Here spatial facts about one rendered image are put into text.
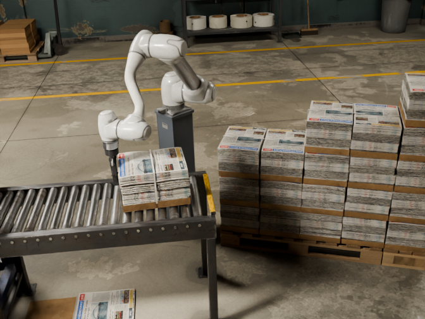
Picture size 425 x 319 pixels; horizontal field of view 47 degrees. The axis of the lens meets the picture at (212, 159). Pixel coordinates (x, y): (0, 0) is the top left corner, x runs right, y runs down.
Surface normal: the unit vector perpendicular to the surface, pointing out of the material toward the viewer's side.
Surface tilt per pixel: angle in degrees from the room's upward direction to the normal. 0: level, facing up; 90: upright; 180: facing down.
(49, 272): 0
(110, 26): 90
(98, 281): 0
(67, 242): 90
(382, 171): 89
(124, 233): 90
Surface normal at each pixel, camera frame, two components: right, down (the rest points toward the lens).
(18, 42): 0.08, 0.47
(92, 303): -0.02, -0.88
